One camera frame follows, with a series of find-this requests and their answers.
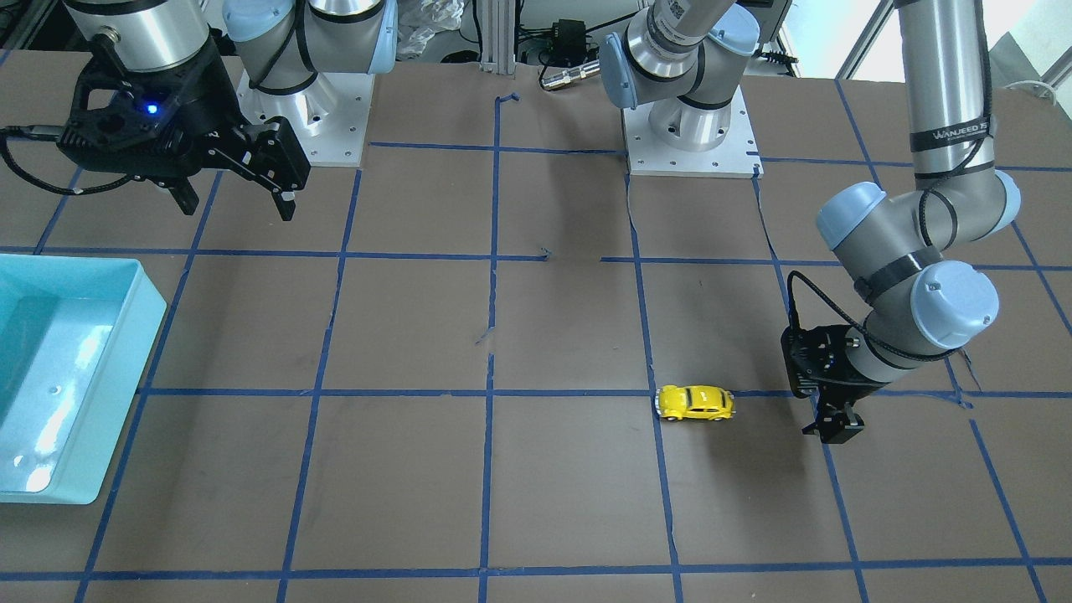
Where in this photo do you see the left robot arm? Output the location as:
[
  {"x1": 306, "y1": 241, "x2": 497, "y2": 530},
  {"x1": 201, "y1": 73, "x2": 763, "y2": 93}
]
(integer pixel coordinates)
[{"x1": 598, "y1": 1, "x2": 1022, "y2": 444}]

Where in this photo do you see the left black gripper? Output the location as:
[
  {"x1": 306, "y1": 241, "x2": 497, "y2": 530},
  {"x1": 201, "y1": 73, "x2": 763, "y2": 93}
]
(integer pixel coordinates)
[{"x1": 781, "y1": 325, "x2": 880, "y2": 444}]

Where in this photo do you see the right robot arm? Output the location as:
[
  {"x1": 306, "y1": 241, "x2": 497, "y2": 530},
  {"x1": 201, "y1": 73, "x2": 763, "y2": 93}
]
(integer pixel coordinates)
[{"x1": 57, "y1": 1, "x2": 398, "y2": 221}]

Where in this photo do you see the yellow beetle toy car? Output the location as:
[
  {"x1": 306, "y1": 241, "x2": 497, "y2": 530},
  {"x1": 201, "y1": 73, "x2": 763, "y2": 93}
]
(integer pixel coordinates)
[{"x1": 654, "y1": 384, "x2": 736, "y2": 421}]

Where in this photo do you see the light blue plastic bin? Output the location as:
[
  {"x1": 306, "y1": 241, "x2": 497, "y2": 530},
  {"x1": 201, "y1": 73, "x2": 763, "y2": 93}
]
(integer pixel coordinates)
[{"x1": 1, "y1": 255, "x2": 166, "y2": 505}]

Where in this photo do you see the aluminium frame post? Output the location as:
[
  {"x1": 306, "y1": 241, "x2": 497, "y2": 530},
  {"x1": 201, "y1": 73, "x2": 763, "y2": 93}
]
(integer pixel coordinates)
[{"x1": 474, "y1": 0, "x2": 517, "y2": 77}]

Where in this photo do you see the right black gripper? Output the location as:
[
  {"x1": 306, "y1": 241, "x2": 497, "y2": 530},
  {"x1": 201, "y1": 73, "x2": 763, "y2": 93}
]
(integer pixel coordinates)
[{"x1": 57, "y1": 42, "x2": 311, "y2": 221}]

